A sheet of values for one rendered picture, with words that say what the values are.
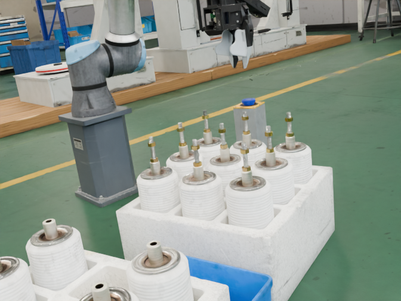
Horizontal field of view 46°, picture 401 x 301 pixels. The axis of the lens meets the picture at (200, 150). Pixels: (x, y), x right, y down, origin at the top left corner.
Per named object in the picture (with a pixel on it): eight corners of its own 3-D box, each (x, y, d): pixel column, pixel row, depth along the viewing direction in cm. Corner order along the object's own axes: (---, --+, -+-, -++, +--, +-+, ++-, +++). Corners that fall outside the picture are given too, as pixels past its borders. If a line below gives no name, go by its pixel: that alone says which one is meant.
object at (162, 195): (158, 257, 110) (146, 185, 104) (141, 242, 118) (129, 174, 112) (194, 243, 114) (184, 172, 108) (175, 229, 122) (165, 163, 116)
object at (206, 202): (184, 263, 106) (173, 188, 100) (191, 241, 115) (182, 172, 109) (227, 262, 104) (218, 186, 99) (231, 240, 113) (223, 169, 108)
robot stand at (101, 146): (74, 195, 173) (57, 115, 164) (117, 178, 184) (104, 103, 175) (101, 208, 159) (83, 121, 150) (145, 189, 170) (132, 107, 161)
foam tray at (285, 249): (127, 278, 116) (114, 211, 110) (209, 211, 147) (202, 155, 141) (276, 318, 95) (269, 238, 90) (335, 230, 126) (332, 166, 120)
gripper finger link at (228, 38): (212, 68, 118) (211, 31, 114) (230, 64, 121) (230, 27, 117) (219, 71, 115) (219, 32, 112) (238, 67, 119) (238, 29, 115)
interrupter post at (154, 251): (145, 265, 73) (142, 246, 72) (155, 257, 75) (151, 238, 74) (158, 268, 71) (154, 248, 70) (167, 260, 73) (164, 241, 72)
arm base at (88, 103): (64, 114, 163) (58, 86, 160) (102, 104, 173) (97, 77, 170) (85, 119, 152) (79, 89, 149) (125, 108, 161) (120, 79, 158)
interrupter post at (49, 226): (43, 239, 85) (39, 223, 84) (53, 233, 87) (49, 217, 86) (52, 242, 84) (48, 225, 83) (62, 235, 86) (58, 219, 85)
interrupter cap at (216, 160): (217, 169, 109) (216, 166, 109) (204, 160, 116) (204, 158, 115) (246, 162, 111) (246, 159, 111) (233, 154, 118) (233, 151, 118)
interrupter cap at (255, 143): (267, 147, 120) (267, 144, 120) (238, 153, 118) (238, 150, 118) (255, 140, 127) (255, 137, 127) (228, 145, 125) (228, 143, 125)
